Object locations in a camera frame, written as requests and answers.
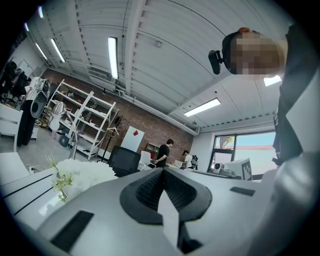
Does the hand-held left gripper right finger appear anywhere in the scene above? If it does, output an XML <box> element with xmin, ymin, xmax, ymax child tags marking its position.
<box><xmin>163</xmin><ymin>167</ymin><xmax>276</xmax><ymax>256</ymax></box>

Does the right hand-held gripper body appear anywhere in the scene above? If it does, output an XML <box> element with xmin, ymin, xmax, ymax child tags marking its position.
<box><xmin>223</xmin><ymin>158</ymin><xmax>253</xmax><ymax>180</ymax></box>

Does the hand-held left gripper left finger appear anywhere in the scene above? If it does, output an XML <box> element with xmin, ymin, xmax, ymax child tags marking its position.
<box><xmin>34</xmin><ymin>167</ymin><xmax>177</xmax><ymax>256</ymax></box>

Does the white flowers bunch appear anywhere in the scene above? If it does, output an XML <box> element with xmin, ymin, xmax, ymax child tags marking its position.
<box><xmin>46</xmin><ymin>152</ymin><xmax>119</xmax><ymax>203</ymax></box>

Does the window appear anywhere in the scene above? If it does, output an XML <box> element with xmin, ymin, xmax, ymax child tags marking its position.
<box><xmin>212</xmin><ymin>130</ymin><xmax>278</xmax><ymax>176</ymax></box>

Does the black mesh office chair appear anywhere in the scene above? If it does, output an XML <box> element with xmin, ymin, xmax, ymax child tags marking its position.
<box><xmin>107</xmin><ymin>146</ymin><xmax>142</xmax><ymax>178</ymax></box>

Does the black coat stand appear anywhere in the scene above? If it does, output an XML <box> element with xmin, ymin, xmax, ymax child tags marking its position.
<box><xmin>101</xmin><ymin>116</ymin><xmax>125</xmax><ymax>163</ymax></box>

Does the white office chair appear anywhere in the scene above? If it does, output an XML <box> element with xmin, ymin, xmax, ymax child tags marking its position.
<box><xmin>138</xmin><ymin>150</ymin><xmax>154</xmax><ymax>171</ymax></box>

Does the white panel with red diamond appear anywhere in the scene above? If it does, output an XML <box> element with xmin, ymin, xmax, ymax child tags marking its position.
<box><xmin>121</xmin><ymin>125</ymin><xmax>146</xmax><ymax>154</ymax></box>

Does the white table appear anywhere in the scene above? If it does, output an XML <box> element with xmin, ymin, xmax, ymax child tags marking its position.
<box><xmin>0</xmin><ymin>167</ymin><xmax>76</xmax><ymax>231</ymax></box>

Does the wooden cabinet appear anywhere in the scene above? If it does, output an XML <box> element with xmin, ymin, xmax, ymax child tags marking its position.
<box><xmin>144</xmin><ymin>141</ymin><xmax>161</xmax><ymax>154</ymax></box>

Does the teal bin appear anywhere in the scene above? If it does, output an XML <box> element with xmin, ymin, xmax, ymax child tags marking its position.
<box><xmin>58</xmin><ymin>134</ymin><xmax>70</xmax><ymax>149</ymax></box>

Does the silver desk lamp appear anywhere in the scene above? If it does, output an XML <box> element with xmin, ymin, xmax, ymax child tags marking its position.
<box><xmin>49</xmin><ymin>101</ymin><xmax>80</xmax><ymax>161</ymax></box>

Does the white metal shelving unit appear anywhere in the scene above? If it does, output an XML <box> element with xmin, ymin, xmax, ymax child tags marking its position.
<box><xmin>46</xmin><ymin>79</ymin><xmax>119</xmax><ymax>161</ymax></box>

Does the person's head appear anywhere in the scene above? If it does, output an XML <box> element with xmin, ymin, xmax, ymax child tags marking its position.
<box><xmin>221</xmin><ymin>27</ymin><xmax>287</xmax><ymax>78</ymax></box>

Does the person's black shirt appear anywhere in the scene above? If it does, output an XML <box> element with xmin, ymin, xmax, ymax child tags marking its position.
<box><xmin>272</xmin><ymin>22</ymin><xmax>305</xmax><ymax>166</ymax></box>

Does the black head-mounted camera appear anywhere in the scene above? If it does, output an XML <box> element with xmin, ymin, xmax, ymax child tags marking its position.
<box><xmin>208</xmin><ymin>49</ymin><xmax>224</xmax><ymax>75</ymax></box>

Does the wall air conditioner unit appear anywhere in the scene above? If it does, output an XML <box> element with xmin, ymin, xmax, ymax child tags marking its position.
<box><xmin>87</xmin><ymin>68</ymin><xmax>113</xmax><ymax>83</ymax></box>

